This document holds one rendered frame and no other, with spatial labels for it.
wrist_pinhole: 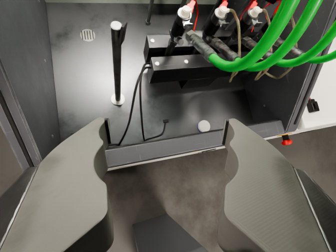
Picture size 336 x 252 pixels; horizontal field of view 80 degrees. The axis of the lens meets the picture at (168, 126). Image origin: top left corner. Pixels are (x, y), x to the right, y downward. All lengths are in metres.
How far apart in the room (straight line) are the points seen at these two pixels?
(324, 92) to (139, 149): 0.58
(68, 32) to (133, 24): 0.21
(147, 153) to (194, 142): 0.12
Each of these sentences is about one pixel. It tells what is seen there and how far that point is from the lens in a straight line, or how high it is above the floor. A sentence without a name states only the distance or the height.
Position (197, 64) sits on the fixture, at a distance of 0.56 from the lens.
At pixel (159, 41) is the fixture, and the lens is 0.56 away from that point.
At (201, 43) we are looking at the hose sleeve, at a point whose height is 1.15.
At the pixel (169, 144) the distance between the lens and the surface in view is 0.50.
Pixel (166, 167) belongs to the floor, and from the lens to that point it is 1.47.
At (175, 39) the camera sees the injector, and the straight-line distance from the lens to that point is 0.48.
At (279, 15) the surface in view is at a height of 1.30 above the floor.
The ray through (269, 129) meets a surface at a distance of 0.64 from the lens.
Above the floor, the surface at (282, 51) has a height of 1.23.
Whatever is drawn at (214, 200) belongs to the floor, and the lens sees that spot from 1.60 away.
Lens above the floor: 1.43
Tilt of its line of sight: 72 degrees down
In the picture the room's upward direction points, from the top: 47 degrees clockwise
